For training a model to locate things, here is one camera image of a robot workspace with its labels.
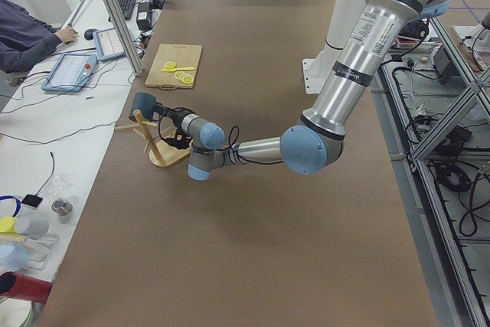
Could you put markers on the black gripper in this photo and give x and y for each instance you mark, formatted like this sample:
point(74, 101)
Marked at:
point(174, 116)

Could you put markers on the far blue teach pendant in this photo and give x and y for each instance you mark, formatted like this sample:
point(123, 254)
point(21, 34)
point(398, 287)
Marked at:
point(108, 45)

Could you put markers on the aluminium frame post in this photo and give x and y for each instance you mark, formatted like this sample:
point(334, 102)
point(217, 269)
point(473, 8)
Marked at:
point(119, 23)

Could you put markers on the wooden mug tree rack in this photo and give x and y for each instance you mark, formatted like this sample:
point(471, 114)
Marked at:
point(160, 153)

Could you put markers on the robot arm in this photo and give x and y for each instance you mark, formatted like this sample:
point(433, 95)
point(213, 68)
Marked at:
point(318, 138)

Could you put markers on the blue teach pendant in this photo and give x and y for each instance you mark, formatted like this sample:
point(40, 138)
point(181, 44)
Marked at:
point(71, 73)
point(108, 45)

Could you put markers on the small black square pad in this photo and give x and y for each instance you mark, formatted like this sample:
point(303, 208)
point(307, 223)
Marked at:
point(32, 200)

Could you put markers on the near blue teach pendant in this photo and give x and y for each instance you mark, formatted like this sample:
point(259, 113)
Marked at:
point(71, 73)

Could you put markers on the grey cup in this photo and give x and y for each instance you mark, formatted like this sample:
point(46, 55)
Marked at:
point(33, 227)

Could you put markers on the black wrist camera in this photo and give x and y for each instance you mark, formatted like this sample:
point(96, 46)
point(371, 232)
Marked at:
point(178, 141)

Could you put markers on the person in dark sweater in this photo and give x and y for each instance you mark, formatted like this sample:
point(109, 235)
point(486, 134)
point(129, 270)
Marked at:
point(26, 40)

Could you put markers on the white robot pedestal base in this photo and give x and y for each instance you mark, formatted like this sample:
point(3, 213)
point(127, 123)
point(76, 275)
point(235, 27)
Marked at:
point(345, 16)

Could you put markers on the lemon slice middle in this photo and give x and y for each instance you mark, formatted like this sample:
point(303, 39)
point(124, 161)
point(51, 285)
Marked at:
point(179, 75)

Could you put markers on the black power adapter box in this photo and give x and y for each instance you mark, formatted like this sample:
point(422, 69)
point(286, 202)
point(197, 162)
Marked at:
point(144, 16)

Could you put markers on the bamboo cutting board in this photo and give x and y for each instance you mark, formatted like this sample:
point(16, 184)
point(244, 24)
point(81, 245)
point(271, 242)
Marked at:
point(184, 55)

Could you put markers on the black computer mouse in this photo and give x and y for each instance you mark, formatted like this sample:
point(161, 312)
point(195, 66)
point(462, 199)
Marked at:
point(89, 34)

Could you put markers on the dark teal HOME mug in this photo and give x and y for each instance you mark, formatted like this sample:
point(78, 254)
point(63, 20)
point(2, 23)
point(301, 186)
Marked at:
point(145, 103)

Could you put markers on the red cylinder bottle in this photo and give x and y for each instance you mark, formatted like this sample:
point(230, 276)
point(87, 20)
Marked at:
point(24, 287)

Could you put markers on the light blue cup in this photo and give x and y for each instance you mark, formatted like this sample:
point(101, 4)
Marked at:
point(14, 256)

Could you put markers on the yellow cup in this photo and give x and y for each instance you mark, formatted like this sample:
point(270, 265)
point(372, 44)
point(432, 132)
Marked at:
point(7, 225)

